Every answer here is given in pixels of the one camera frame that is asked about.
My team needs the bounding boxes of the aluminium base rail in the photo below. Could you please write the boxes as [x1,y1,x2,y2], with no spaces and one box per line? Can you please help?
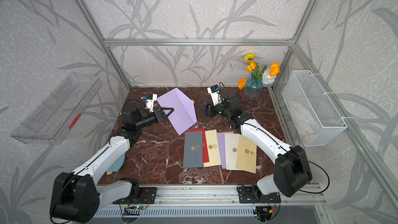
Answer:
[106,184,326,208]

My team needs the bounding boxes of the tan kraft envelope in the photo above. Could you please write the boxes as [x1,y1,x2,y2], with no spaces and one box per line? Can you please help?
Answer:
[236,135,257,174]

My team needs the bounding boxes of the left green circuit board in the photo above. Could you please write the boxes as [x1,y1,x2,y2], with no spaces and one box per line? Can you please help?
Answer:
[125,205,148,211]

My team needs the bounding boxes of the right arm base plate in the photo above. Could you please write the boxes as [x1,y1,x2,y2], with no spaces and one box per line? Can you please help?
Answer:
[236,185,281,204]

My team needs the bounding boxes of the white wire basket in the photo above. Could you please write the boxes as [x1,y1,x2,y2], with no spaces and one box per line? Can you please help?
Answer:
[282,70,347,146]

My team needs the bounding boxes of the white cloth in basket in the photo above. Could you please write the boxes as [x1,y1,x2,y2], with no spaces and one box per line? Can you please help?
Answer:
[289,101,317,144]

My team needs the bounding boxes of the red envelope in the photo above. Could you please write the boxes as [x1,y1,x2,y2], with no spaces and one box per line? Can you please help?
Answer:
[188,128,209,163]

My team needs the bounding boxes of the grey envelope with gold seal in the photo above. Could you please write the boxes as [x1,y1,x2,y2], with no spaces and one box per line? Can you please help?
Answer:
[183,132,203,169]

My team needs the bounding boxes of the lilac envelope with gold seal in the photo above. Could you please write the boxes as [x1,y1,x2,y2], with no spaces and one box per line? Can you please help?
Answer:
[157,88,197,135]

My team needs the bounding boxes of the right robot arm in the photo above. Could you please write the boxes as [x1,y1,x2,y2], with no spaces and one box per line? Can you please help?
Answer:
[201,83,313,202]

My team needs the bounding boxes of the cream white envelope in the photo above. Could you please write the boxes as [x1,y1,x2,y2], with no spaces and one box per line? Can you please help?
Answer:
[224,133,239,170]

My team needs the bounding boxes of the blue glass vase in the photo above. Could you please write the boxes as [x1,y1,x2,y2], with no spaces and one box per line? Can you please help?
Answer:
[244,77,263,100]

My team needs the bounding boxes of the pale yellow envelope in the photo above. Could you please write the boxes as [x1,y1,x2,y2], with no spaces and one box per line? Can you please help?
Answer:
[203,130,221,168]

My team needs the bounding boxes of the orange and yellow flowers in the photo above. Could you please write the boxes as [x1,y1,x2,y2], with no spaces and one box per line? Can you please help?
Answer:
[237,54,280,90]

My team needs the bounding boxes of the clear acrylic wall shelf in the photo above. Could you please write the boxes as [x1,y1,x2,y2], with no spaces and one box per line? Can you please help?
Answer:
[10,73,102,145]

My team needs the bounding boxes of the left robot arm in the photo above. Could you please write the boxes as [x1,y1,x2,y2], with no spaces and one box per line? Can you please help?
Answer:
[49,103,174,224]

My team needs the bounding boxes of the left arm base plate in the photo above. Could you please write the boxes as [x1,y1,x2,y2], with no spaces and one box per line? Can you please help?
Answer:
[113,187,157,205]

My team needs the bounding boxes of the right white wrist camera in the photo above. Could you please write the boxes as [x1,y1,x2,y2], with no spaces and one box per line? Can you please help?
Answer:
[207,85,221,106]

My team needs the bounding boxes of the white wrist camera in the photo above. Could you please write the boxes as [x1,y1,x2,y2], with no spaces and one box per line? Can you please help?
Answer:
[207,85,221,106]
[142,93,158,113]

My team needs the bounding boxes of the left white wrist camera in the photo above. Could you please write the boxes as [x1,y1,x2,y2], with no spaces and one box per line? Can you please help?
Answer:
[142,93,158,113]

